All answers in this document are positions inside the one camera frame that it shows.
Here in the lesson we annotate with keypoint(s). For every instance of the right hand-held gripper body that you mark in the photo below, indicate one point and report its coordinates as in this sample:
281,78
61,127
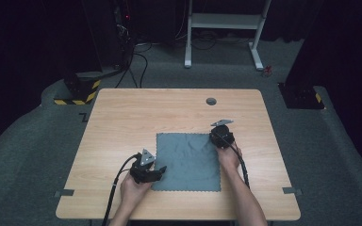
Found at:
223,135

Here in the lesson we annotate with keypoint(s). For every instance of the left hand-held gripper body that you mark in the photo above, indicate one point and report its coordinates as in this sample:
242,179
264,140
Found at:
143,171

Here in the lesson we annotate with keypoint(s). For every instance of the grey-blue cloth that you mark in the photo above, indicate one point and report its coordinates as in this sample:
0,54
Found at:
185,163

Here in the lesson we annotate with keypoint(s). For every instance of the person's left hand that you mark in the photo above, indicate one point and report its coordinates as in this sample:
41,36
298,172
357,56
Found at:
133,191

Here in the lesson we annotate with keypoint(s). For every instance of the person's right hand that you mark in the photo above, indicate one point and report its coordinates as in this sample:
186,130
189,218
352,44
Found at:
231,160

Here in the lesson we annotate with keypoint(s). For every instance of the grey table grommet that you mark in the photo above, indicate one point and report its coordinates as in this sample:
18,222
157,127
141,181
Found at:
211,101

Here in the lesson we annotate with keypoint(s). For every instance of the small red object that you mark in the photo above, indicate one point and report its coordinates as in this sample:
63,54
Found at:
266,71

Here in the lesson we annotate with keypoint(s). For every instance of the grey tape strip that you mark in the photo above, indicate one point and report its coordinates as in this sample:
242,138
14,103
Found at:
292,190
64,192

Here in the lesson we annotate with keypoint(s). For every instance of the black stand base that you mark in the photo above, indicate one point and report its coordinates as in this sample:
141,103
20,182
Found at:
301,95

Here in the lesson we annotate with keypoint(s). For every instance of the yellow-black striped stand base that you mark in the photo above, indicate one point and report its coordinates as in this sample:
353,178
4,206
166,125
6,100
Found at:
81,91

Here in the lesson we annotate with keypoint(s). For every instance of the white metal stand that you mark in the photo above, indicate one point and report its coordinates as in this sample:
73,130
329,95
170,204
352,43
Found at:
224,21

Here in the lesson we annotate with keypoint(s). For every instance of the dark equipment rack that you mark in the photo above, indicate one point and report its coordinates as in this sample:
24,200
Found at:
124,31

